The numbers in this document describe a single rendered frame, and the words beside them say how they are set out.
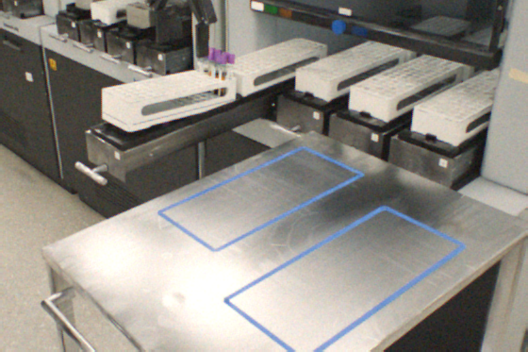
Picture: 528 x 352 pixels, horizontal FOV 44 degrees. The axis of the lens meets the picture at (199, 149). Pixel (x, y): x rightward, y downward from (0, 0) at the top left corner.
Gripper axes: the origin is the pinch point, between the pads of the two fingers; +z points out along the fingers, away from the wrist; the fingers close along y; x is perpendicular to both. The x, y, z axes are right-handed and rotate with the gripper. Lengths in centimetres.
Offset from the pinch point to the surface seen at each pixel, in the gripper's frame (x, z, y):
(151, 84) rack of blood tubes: -7.1, 7.9, -2.1
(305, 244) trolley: -21, 13, 53
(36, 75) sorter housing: 20, 44, -113
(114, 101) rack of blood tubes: -18.4, 7.5, 0.5
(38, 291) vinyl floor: -15, 97, -62
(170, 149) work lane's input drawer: -10.3, 18.8, 7.4
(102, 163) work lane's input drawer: -22.1, 20.8, -0.7
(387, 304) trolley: -24, 13, 69
